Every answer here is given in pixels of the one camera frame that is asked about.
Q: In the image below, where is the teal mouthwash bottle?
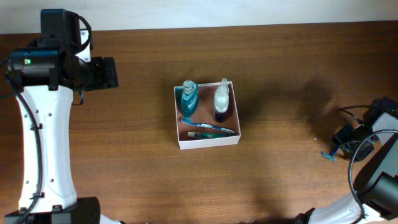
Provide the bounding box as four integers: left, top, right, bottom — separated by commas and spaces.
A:
181, 80, 198, 117

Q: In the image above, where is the blue white toothbrush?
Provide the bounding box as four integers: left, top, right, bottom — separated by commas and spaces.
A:
180, 117, 236, 134

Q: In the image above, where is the clear spray bottle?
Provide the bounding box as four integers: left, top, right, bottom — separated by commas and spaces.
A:
213, 78, 229, 123

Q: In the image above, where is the white cardboard box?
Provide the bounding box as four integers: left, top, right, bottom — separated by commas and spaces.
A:
174, 81, 241, 150

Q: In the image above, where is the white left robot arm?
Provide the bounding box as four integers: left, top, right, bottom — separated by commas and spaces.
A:
4, 28, 118, 224

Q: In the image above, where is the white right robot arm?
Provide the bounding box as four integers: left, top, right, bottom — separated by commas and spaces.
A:
294, 96, 397, 224

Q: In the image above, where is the blue disposable razor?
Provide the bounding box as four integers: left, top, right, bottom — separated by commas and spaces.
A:
321, 145, 340, 161

